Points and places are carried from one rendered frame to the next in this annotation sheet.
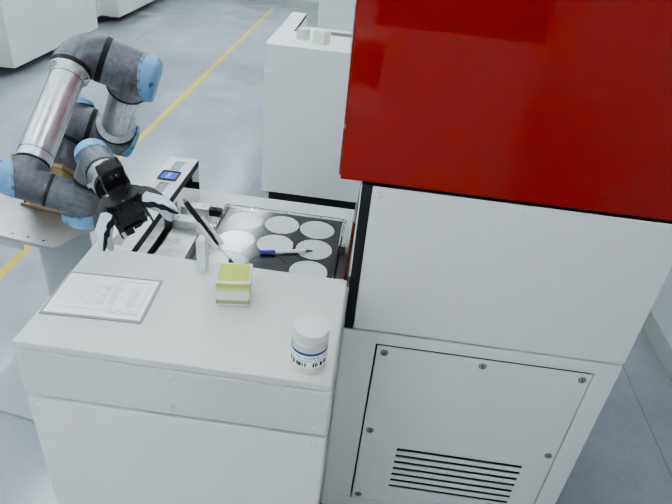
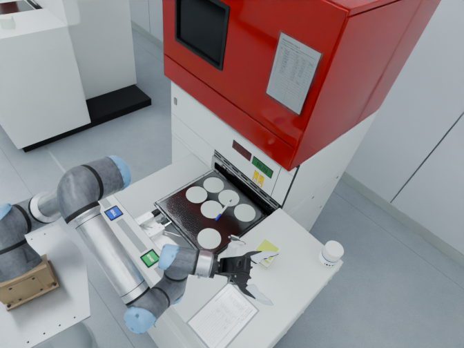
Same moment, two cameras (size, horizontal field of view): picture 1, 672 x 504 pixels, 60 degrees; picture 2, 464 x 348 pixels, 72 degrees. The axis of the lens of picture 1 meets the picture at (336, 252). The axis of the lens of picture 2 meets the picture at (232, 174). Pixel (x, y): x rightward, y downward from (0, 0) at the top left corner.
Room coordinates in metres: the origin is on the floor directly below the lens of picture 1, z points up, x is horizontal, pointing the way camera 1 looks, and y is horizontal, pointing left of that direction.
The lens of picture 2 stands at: (0.80, 0.84, 2.07)
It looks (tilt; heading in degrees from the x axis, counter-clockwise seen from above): 47 degrees down; 306
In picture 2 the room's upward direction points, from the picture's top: 11 degrees clockwise
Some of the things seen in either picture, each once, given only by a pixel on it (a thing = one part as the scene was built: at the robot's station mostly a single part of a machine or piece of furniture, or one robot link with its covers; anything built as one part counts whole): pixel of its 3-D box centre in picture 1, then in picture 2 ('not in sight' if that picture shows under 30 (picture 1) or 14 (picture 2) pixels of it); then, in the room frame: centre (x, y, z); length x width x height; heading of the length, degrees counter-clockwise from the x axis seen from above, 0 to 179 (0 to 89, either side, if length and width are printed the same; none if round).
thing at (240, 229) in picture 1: (275, 244); (211, 209); (1.35, 0.17, 0.90); 0.34 x 0.34 x 0.01; 87
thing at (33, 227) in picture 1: (54, 218); (28, 295); (1.58, 0.91, 0.75); 0.45 x 0.44 x 0.13; 79
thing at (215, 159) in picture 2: (351, 252); (241, 186); (1.36, -0.04, 0.89); 0.44 x 0.02 x 0.10; 177
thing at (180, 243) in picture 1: (179, 245); (166, 248); (1.35, 0.43, 0.87); 0.36 x 0.08 x 0.03; 177
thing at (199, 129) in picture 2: (365, 184); (222, 146); (1.53, -0.06, 1.02); 0.82 x 0.03 x 0.40; 177
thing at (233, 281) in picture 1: (234, 284); (265, 253); (1.02, 0.21, 1.00); 0.07 x 0.07 x 0.07; 6
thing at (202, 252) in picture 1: (209, 245); (235, 244); (1.11, 0.29, 1.03); 0.06 x 0.04 x 0.13; 87
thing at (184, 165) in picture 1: (154, 218); (133, 244); (1.43, 0.53, 0.89); 0.55 x 0.09 x 0.14; 177
